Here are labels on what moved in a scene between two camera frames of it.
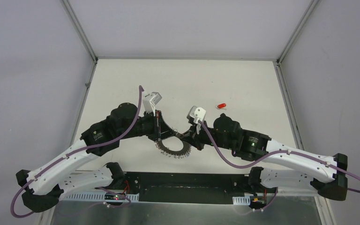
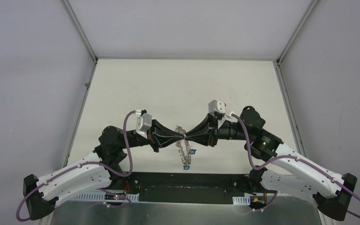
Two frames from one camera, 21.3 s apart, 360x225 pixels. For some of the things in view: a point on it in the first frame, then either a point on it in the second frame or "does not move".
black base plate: (183, 187) does not move
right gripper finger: (190, 136) does not move
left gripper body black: (159, 125) → (153, 136)
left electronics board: (111, 197) does not move
